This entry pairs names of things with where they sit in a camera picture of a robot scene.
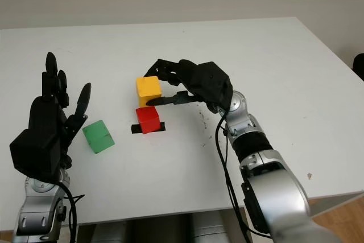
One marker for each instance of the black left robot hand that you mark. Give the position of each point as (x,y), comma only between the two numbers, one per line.
(47,115)

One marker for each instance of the black chair part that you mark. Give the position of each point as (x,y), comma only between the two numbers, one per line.
(359,66)

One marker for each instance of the black tape strip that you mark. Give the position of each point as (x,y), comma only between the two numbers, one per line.
(135,129)

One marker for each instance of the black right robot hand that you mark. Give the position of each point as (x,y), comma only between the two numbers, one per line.
(186,72)

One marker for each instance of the yellow wooden block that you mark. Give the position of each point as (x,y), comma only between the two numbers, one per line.
(148,86)

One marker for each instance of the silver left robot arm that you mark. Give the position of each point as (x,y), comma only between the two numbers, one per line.
(37,203)

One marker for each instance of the red wooden block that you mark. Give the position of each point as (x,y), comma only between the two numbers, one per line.
(148,119)

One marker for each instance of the grey right robot thigh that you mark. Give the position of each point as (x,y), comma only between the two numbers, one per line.
(209,230)

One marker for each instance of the grey robot thigh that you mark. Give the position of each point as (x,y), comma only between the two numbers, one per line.
(109,234)
(209,230)

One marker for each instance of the green wooden block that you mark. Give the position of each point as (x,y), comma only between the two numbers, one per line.
(98,137)

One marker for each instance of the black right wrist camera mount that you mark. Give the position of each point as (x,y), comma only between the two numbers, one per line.
(213,83)

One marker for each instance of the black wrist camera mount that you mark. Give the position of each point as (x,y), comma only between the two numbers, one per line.
(35,152)
(213,83)

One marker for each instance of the grey left robot thigh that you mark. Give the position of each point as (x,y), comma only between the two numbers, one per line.
(109,234)

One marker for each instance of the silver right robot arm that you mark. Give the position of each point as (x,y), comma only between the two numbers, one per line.
(284,197)

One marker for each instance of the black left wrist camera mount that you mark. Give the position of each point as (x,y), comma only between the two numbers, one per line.
(35,152)

